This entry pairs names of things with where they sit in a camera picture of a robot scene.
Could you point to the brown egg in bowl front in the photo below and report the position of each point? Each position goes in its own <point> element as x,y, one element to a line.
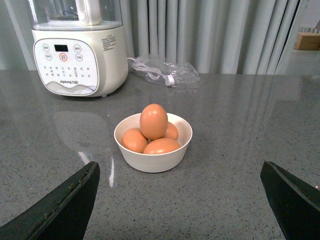
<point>161,146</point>

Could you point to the brown egg in bowl back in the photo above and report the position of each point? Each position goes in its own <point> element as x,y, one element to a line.
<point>171,132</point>

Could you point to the cardboard box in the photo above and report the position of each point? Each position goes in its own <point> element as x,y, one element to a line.
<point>307,41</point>

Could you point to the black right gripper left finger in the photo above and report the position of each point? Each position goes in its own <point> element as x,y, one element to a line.
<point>63,214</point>

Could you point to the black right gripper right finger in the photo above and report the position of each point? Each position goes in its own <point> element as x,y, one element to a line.
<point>294,203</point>

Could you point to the clear plastic bag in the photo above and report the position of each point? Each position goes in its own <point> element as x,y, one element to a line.
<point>156,70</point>

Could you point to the white round bowl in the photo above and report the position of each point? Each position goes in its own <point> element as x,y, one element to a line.
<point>154,163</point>

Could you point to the cream Joyoung blender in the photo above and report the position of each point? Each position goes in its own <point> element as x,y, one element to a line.
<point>79,46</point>

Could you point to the brown top egg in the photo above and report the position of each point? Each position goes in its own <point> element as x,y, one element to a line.
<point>153,121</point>

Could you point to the brown egg in bowl left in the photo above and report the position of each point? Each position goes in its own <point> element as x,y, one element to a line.
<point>134,140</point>

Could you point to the brown egg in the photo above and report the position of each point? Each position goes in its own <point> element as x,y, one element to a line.
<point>161,146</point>
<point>153,121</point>
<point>171,132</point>
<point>134,140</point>

